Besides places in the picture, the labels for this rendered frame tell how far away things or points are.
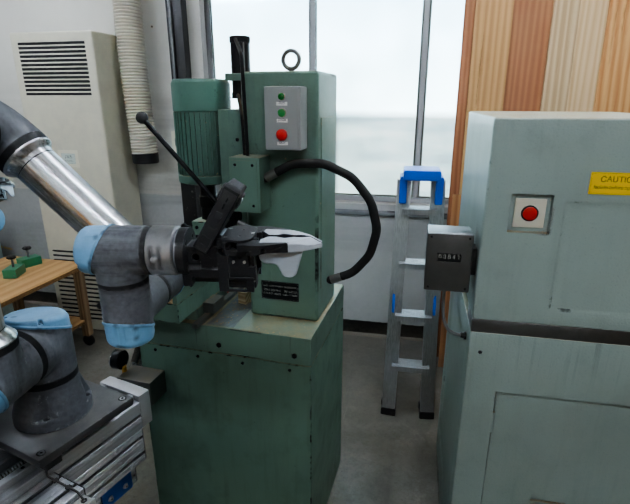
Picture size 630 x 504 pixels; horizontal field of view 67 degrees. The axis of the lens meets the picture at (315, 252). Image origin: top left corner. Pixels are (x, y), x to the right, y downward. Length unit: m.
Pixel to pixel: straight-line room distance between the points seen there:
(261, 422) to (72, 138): 2.13
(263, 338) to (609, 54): 2.11
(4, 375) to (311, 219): 0.82
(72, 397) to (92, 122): 2.15
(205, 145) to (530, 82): 1.75
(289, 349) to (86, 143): 2.05
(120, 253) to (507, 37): 2.26
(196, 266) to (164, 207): 2.53
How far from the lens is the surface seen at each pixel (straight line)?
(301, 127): 1.27
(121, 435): 1.26
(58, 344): 1.07
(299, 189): 1.35
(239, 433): 1.65
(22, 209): 3.91
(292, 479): 1.69
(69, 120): 3.15
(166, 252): 0.72
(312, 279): 1.41
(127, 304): 0.77
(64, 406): 1.12
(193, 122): 1.49
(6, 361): 0.97
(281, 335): 1.40
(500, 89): 2.65
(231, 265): 0.70
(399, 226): 2.17
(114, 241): 0.75
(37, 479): 1.15
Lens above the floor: 1.45
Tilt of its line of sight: 18 degrees down
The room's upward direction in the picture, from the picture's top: straight up
